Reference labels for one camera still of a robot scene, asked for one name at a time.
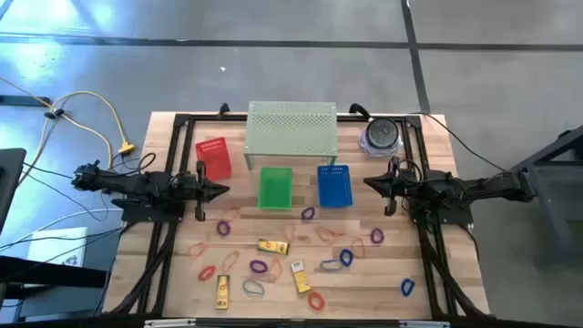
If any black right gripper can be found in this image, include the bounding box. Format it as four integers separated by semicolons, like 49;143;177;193
363;157;418;218

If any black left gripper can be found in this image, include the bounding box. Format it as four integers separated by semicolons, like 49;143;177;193
179;161;231;222

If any green plastic basket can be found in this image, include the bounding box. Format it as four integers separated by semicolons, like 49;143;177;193
257;166;294;211

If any yellow crayon box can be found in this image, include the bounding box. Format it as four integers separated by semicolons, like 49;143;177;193
257;239;291;256
214;274;231;312
290;259;313;294

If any grey rubber band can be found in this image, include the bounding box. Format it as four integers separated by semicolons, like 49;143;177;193
241;279;266;296

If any black desk top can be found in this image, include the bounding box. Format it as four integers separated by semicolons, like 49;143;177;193
0;148;27;234

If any red plastic basket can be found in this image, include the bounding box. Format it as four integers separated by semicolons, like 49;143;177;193
194;136;233;182

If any blue plastic basket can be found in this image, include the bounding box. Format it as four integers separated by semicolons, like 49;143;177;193
316;164;354;210

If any white cylinder with black top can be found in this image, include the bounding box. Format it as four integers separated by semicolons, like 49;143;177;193
366;117;401;151

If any green perforated metal shelf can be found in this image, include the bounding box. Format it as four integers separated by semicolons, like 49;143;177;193
242;100;340;171

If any white cardboard box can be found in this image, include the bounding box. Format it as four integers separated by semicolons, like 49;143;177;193
26;226;88;269

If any grey metal cart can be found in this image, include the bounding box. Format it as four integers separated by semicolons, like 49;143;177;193
502;123;583;270

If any black furniture beam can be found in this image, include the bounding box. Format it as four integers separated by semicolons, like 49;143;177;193
0;254;108;323

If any black flat floor bar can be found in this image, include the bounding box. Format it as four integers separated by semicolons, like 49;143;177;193
0;94;52;108

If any long black cable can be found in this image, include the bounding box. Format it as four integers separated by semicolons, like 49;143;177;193
407;111;510;174

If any black cable bundle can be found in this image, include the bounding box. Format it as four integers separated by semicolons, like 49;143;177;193
108;221;179;316
416;222;486;318

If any yellow extension cable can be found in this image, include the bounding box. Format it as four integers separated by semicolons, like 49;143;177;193
45;89;137;155
0;76;114;192

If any silver metal bracket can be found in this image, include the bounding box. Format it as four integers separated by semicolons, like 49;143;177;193
399;320;451;328
144;318;197;328

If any thin black cable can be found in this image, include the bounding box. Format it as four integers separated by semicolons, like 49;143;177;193
26;174;110;223
0;226;125;252
21;161;77;179

